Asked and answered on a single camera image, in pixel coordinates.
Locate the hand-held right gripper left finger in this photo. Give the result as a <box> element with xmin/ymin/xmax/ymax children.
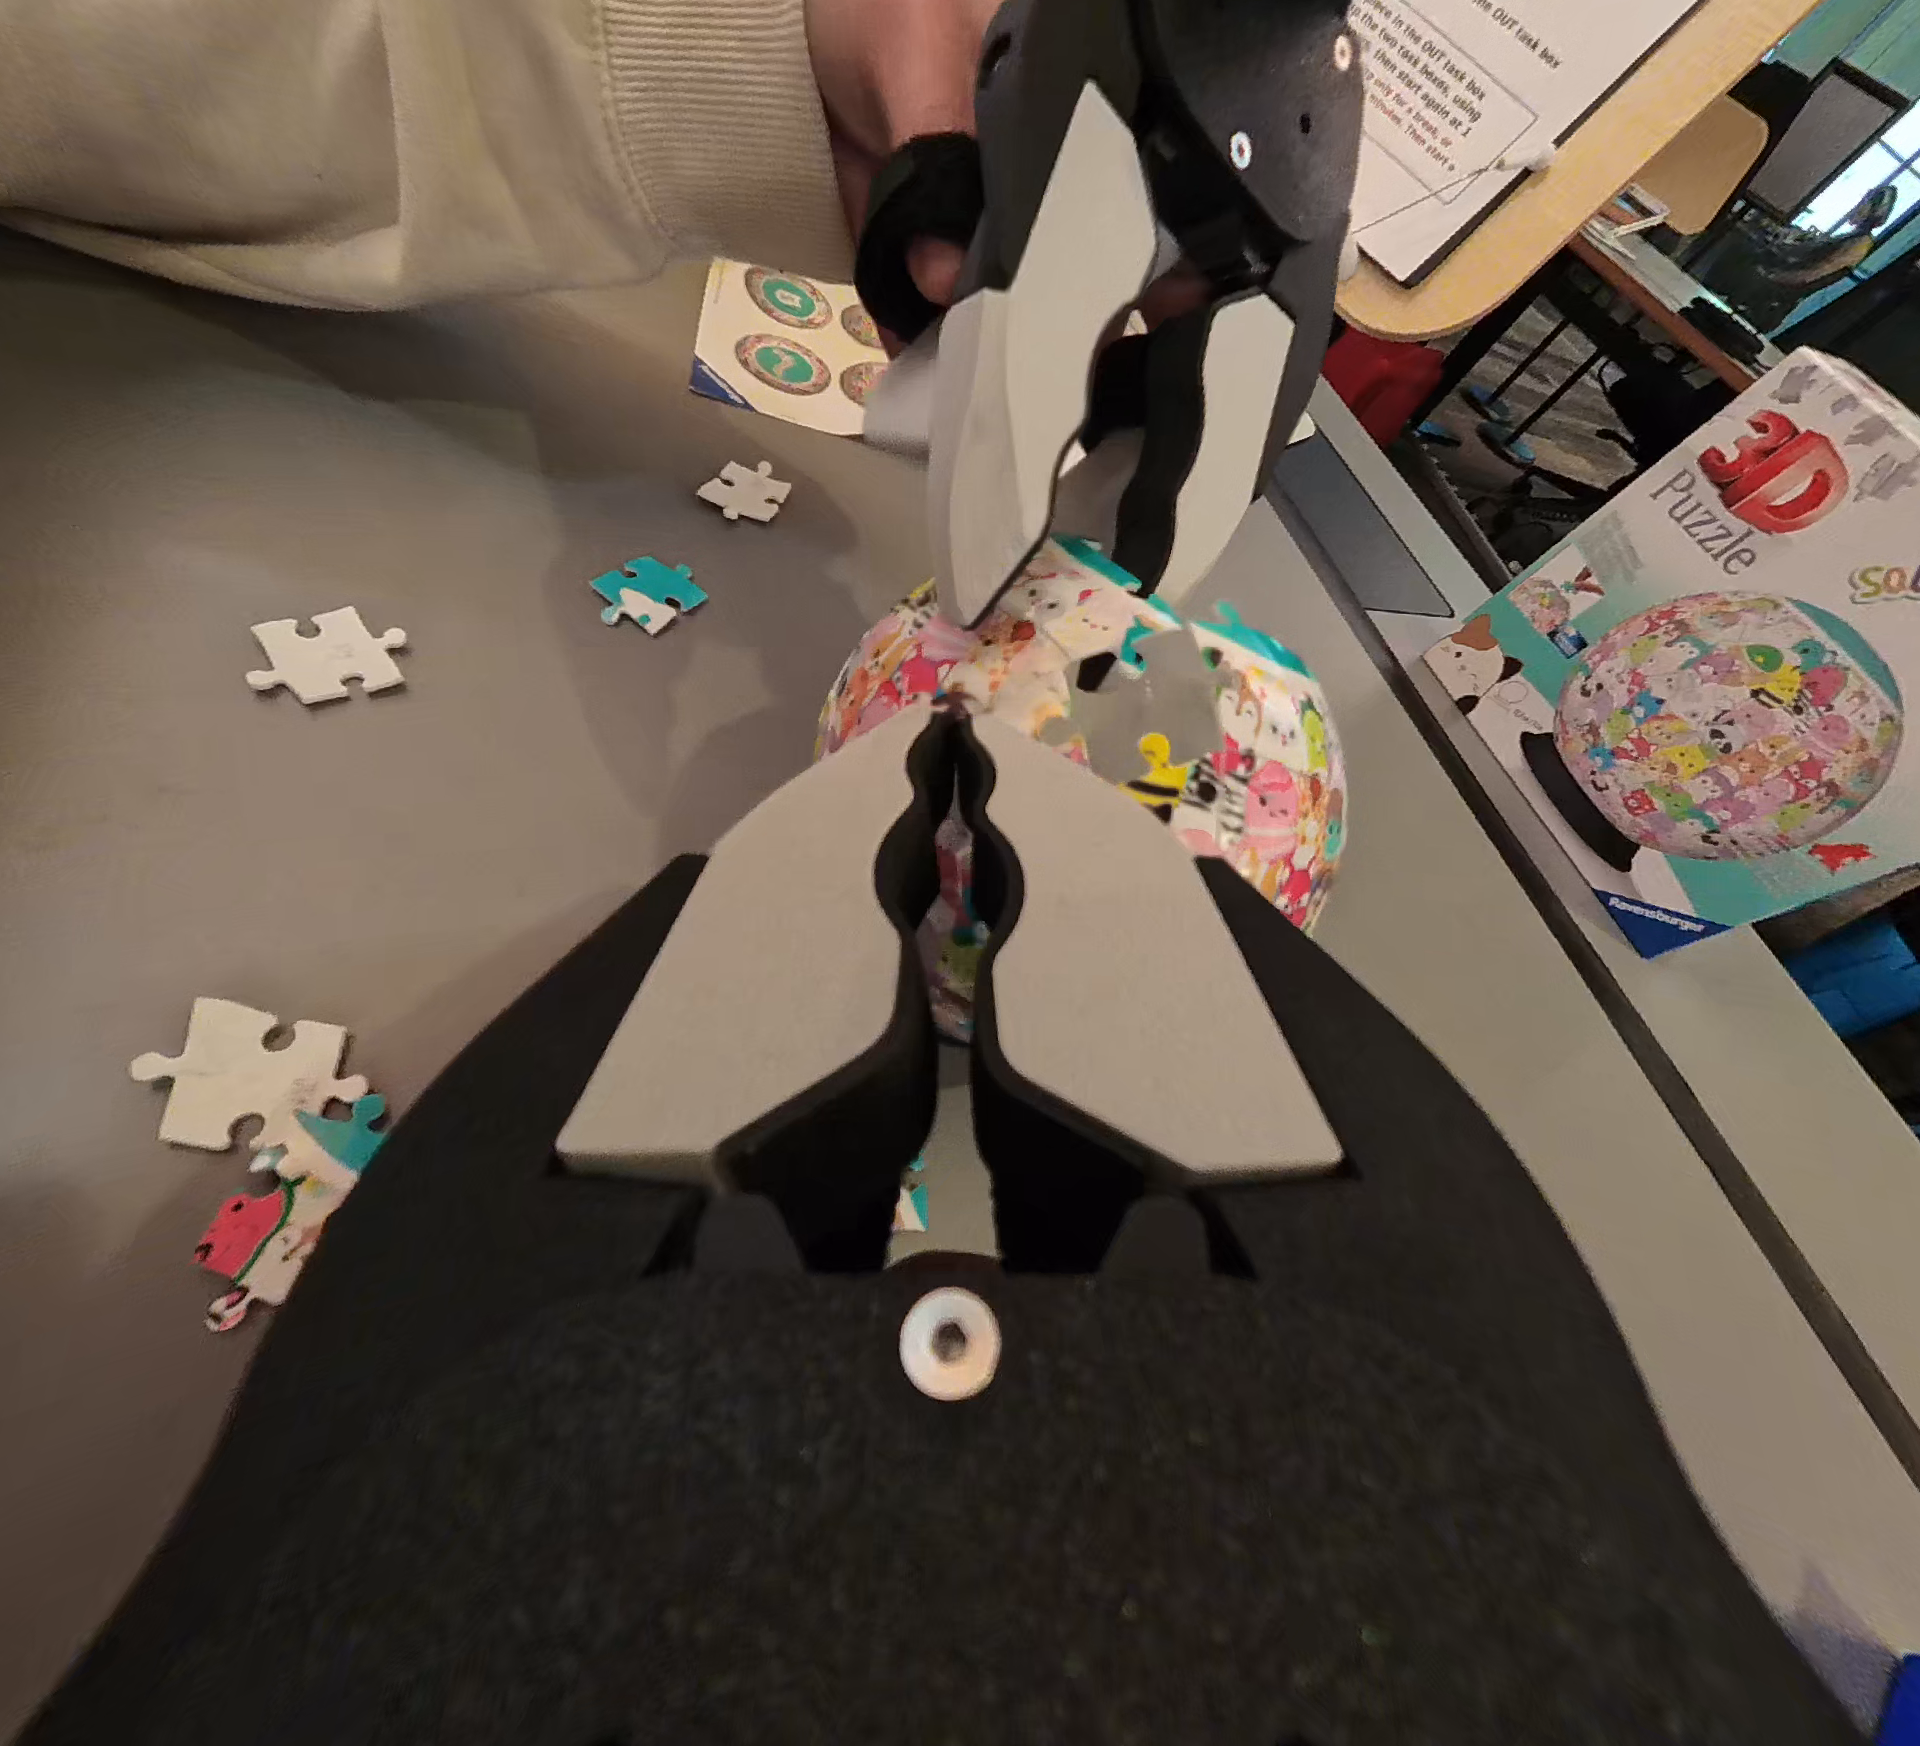
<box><xmin>552</xmin><ymin>708</ymin><xmax>960</xmax><ymax>1277</ymax></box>

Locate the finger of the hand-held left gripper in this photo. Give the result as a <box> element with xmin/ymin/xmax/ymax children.
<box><xmin>923</xmin><ymin>77</ymin><xmax>1170</xmax><ymax>628</ymax></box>
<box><xmin>1072</xmin><ymin>273</ymin><xmax>1337</xmax><ymax>694</ymax></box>

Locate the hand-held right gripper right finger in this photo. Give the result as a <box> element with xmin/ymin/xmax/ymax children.
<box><xmin>963</xmin><ymin>716</ymin><xmax>1352</xmax><ymax>1277</ymax></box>

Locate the colourful puzzle ball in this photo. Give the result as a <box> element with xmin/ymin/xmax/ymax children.
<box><xmin>816</xmin><ymin>541</ymin><xmax>1352</xmax><ymax>1045</ymax></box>

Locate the person's left forearm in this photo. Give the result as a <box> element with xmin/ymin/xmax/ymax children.
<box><xmin>0</xmin><ymin>0</ymin><xmax>896</xmax><ymax>315</ymax></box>

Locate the white double puzzle piece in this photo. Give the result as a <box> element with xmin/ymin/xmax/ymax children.
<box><xmin>247</xmin><ymin>605</ymin><xmax>409</xmax><ymax>708</ymax></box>
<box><xmin>128</xmin><ymin>997</ymin><xmax>371</xmax><ymax>1160</ymax></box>

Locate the pink teal puzzle piece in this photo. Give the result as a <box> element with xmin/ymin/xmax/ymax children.
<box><xmin>190</xmin><ymin>1091</ymin><xmax>392</xmax><ymax>1334</ymax></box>

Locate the puzzle box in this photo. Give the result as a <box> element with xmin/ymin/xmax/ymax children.
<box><xmin>1422</xmin><ymin>346</ymin><xmax>1920</xmax><ymax>958</ymax></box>

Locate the person's left hand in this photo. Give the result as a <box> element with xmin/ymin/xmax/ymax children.
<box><xmin>802</xmin><ymin>0</ymin><xmax>1026</xmax><ymax>346</ymax></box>

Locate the round light wood table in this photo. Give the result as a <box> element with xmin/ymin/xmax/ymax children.
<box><xmin>1022</xmin><ymin>0</ymin><xmax>1899</xmax><ymax>346</ymax></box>

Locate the paper instruction sheet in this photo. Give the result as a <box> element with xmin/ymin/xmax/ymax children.
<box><xmin>691</xmin><ymin>256</ymin><xmax>899</xmax><ymax>441</ymax></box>

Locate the black monitor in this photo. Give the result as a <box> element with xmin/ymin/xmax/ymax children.
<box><xmin>1742</xmin><ymin>68</ymin><xmax>1911</xmax><ymax>229</ymax></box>

